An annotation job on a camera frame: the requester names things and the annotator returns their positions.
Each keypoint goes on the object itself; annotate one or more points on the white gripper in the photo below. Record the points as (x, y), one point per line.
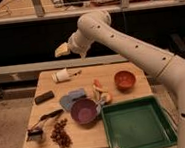
(62, 50)

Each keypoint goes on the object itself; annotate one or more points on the orange and white towel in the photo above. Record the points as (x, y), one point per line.
(100, 93)

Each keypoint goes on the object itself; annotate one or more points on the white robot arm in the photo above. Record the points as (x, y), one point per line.
(167, 67)

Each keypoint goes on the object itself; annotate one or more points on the green plastic tray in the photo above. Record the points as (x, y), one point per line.
(139, 123)

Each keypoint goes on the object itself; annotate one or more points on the white cup with brush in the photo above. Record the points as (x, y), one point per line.
(63, 75)

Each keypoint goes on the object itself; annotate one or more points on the black rectangular block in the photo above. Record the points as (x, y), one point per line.
(44, 97)

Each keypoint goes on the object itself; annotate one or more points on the blue oven mitt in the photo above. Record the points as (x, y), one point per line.
(68, 100)

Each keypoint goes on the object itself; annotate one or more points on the purple bowl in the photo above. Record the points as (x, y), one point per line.
(84, 111)

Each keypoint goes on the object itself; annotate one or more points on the orange-red bowl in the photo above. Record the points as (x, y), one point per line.
(124, 80)

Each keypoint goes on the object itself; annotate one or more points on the bunch of dark grapes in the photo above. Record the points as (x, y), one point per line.
(60, 136)

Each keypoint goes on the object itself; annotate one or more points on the black dish brush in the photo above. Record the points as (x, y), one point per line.
(35, 133)

